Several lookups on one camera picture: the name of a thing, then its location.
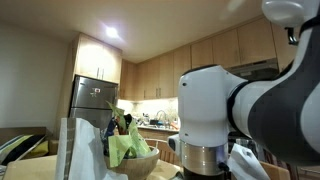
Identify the white standing paper packet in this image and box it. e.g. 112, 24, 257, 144
54, 117, 129, 180

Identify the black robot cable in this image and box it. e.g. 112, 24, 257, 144
284, 13, 320, 47

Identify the brown wooden sofa bench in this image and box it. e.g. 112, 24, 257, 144
0, 126, 59, 158

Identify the round wooden bowl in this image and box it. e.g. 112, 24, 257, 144
103, 146, 161, 180

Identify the yellow pillow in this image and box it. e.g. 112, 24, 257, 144
23, 139, 50, 159

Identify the striped green black pillow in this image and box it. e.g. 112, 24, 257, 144
0, 133, 47, 166

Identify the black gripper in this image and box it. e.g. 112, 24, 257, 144
182, 164, 231, 180

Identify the curved-back wooden chair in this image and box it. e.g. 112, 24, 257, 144
144, 138, 183, 166

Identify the round ceiling light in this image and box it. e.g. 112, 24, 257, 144
104, 25, 120, 39

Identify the light green snack bag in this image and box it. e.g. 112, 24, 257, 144
105, 100, 153, 169

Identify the wooden kitchen counter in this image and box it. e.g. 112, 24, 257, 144
136, 124, 181, 143

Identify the steel range hood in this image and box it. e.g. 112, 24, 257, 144
226, 58, 280, 81

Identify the dark blue snack bag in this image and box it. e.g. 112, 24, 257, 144
101, 114, 134, 158

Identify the stainless steel fridge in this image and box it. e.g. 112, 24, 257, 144
68, 74, 120, 131

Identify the light wooden cabinet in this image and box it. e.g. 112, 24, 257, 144
73, 33, 123, 84
119, 16, 301, 101

